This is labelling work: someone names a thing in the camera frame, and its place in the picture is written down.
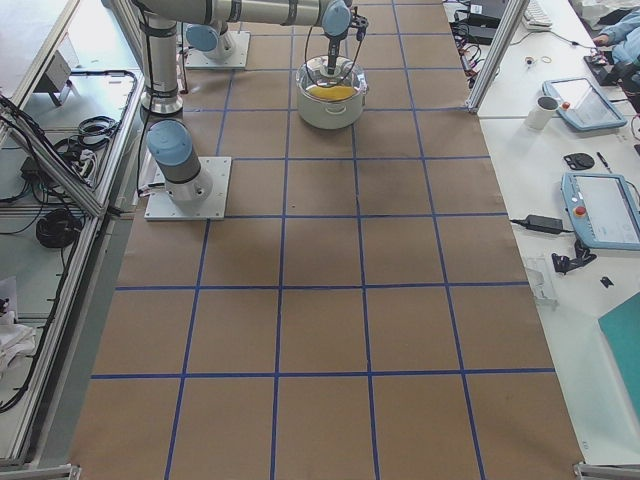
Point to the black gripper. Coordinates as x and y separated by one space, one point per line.
333 50

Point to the lower teach pendant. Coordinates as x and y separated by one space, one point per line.
601 210

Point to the pale green electric pot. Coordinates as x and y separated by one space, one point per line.
329 115

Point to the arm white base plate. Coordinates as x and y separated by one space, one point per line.
207 49
160 207

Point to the grey metal box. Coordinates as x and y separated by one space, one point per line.
55 81

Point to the teach pendant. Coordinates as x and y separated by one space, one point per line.
583 105
601 210

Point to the black pen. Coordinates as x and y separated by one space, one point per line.
604 162

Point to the upper teach pendant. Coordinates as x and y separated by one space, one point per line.
583 105

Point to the glass pot lid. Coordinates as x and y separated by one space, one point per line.
314 72

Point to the black power brick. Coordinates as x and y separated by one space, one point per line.
544 224

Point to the teal board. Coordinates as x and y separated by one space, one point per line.
620 327

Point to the aluminium frame post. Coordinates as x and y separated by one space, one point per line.
513 13

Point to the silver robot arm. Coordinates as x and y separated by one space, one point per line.
171 146
157 27

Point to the black round disc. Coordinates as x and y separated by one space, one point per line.
579 161

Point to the yellow corn cob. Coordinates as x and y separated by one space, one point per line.
333 93

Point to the black plastic bracket part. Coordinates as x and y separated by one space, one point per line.
582 256

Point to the white paper cup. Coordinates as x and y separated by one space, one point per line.
543 110

